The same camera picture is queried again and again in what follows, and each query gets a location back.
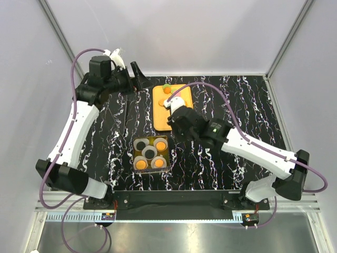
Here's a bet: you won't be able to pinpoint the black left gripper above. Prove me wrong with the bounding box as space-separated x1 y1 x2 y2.
104 61 153 95

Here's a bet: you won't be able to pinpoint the orange flower sandwich cookie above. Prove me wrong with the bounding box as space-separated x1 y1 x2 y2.
154 159 164 168

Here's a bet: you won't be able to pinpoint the decorated cookie tin box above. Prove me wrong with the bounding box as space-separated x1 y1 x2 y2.
132 135 171 174

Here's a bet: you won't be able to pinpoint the metal tongs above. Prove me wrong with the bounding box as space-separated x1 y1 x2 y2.
105 93 129 136

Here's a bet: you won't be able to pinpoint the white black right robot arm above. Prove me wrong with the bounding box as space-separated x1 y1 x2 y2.
167 105 310 209

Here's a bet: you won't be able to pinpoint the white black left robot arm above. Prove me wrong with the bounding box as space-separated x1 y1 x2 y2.
35 55 152 209

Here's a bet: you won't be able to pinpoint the orange swirl cookie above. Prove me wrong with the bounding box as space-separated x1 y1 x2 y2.
164 87 171 94

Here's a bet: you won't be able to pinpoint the yellow plastic tray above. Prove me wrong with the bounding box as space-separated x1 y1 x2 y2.
153 84 193 131

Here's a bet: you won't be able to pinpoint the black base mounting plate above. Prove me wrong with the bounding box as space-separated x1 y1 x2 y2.
83 190 270 222

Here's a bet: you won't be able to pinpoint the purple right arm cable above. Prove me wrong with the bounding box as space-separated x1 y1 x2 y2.
167 82 329 227

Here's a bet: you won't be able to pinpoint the aluminium frame rail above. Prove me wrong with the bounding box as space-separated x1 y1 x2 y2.
34 196 116 222

